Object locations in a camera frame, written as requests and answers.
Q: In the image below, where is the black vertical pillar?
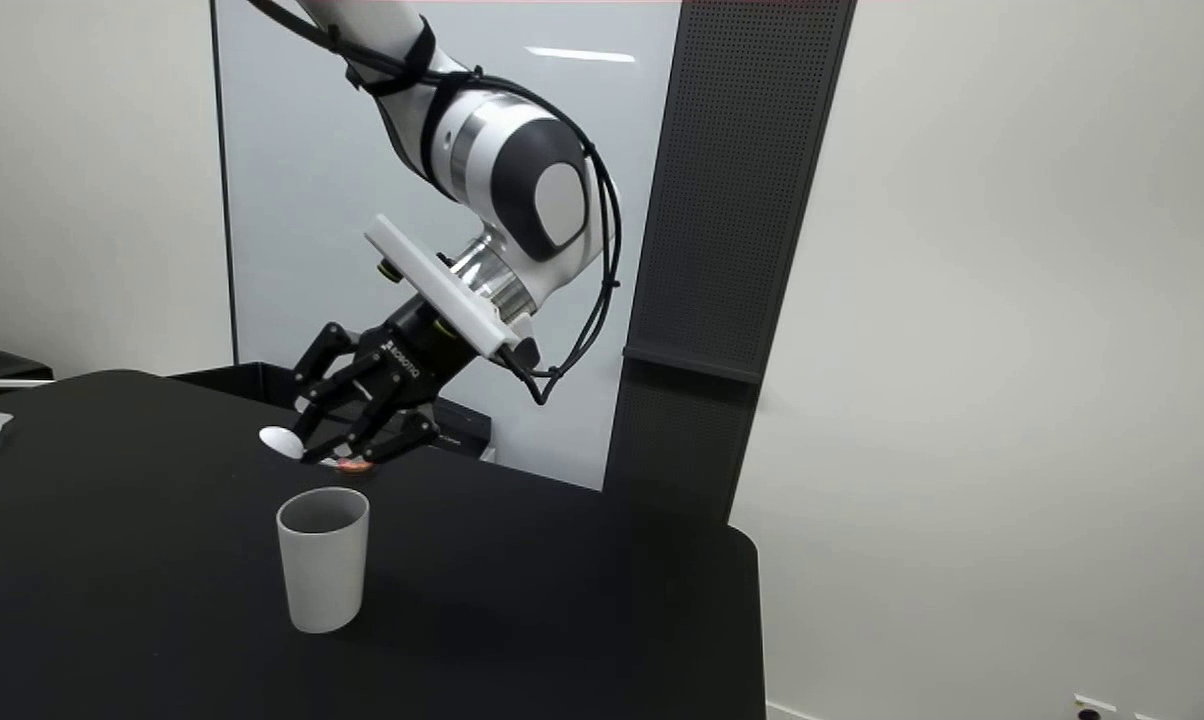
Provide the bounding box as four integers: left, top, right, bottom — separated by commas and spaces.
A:
605, 0, 855, 523

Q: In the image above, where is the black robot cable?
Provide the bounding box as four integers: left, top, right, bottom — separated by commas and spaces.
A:
246, 0, 627, 408

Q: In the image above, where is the white ceramic mug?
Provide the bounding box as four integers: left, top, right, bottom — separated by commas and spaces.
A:
275, 489, 372, 637

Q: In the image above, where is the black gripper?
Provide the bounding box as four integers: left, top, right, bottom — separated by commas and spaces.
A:
293, 297, 475, 467

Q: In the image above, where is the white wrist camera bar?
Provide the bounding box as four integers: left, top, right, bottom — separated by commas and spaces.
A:
367, 217, 516, 358

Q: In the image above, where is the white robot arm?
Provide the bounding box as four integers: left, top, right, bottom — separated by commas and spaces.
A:
260, 0, 621, 467

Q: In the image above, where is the white whiteboard panel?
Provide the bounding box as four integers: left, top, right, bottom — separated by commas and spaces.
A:
211, 0, 681, 489

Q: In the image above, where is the white plastic spoon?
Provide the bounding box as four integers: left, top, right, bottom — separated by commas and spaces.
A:
258, 425, 305, 460

